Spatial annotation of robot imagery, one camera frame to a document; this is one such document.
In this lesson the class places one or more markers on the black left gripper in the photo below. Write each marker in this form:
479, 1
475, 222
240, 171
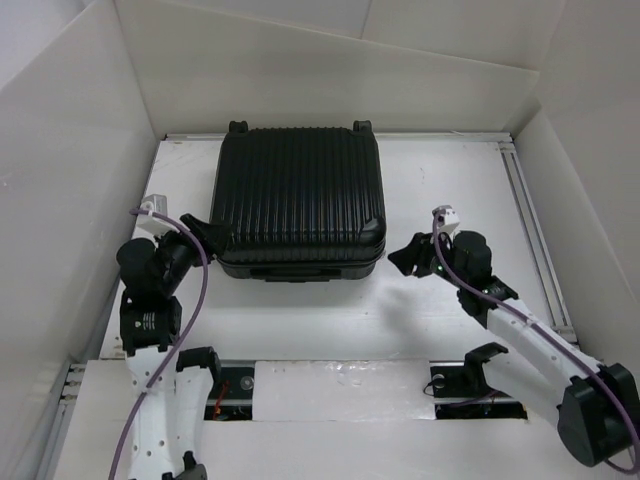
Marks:
213, 236

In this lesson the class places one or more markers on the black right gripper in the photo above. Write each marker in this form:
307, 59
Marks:
415, 253

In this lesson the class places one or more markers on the black ribbed hard-shell suitcase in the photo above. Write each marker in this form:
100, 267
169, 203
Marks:
303, 204

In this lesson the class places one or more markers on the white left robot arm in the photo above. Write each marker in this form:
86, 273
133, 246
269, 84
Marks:
171, 384

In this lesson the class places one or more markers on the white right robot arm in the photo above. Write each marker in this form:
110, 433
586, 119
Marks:
593, 406

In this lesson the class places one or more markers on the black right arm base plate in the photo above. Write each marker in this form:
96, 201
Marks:
462, 392

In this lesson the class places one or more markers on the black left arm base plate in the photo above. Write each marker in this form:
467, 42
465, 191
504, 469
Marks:
231, 398

